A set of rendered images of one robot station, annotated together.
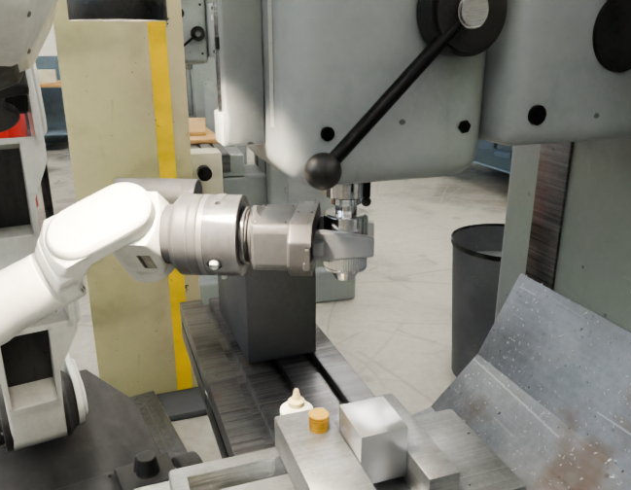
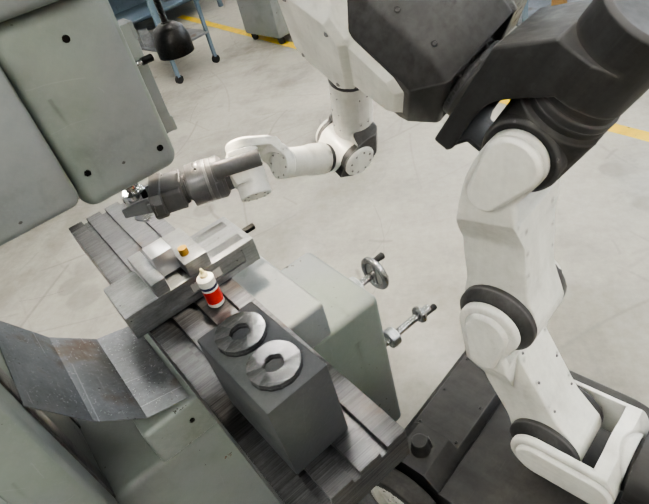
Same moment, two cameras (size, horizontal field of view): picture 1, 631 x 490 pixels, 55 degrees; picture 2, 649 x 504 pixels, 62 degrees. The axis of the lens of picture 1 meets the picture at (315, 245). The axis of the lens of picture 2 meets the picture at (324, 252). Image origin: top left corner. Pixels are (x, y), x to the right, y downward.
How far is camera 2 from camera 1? 167 cm
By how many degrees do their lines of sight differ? 121
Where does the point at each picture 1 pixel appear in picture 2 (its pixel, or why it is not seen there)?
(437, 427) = (135, 303)
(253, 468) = (217, 251)
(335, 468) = (174, 240)
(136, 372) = not seen: outside the picture
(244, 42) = not seen: hidden behind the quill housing
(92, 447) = (516, 478)
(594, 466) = (63, 349)
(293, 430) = (195, 248)
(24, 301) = not seen: hidden behind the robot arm
